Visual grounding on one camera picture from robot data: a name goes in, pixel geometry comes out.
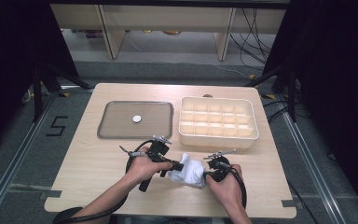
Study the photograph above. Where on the person's right hand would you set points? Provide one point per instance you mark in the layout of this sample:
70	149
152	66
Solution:
228	189

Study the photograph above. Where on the person's left hand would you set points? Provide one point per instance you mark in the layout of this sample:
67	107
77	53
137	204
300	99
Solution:
144	171

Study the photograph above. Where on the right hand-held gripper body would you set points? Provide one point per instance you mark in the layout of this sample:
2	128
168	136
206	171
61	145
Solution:
220	171

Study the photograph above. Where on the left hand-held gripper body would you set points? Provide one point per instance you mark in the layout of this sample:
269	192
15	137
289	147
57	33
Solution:
159	148

